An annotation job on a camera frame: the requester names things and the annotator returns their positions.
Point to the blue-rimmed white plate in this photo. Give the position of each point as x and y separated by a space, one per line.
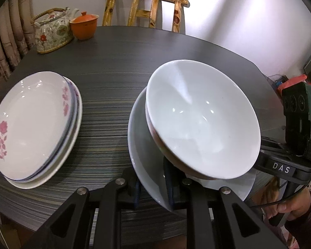
75 103

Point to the floral teapot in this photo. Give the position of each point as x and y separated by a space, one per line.
51 33

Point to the plain white dish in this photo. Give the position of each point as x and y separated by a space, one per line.
140 147

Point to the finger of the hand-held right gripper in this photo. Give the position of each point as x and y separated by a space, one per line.
264 160
273 142

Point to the white bowl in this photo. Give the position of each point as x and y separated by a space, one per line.
197 114

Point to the large white plate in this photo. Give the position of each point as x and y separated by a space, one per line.
28 185

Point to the orange lidded cup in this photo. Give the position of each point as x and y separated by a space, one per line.
84 29

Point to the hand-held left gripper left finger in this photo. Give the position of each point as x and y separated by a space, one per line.
129 186

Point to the pink flower blue-rimmed plate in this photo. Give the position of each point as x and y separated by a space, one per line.
31 124

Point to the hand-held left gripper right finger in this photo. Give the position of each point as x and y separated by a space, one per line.
171 188

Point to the person's right hand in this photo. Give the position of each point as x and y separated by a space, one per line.
296 205

